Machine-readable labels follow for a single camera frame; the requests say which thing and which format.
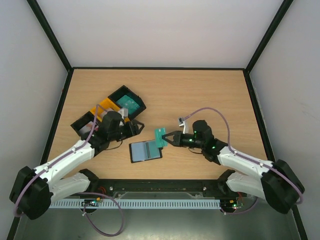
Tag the red white cards stack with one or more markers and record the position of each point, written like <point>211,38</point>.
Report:
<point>87,127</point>

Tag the black card holder wallet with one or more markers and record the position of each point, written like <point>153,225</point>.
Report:
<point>138,152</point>

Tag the teal credit card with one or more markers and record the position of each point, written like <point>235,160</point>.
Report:
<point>159,133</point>
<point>152,150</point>

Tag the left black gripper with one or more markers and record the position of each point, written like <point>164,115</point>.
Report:
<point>131,130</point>

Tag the black cage frame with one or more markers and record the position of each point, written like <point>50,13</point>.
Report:
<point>41,18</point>

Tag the teal cards stack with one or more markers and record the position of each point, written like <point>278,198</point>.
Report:
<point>127,102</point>

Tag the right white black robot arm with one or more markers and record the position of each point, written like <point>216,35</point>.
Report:
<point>272,181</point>

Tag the light blue slotted cable duct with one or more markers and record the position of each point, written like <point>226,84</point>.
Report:
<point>198,204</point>

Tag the black bin with teal cards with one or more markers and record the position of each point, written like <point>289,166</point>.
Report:
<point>124,90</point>

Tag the yellow bin with white cards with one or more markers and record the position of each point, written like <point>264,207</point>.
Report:
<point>108,105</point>

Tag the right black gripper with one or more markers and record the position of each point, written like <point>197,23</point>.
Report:
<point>178,138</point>

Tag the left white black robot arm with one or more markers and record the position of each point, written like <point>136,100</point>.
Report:
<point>34,189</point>

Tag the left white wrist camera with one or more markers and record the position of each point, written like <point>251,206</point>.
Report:
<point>123,113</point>

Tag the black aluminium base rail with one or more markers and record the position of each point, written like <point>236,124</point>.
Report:
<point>207,188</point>

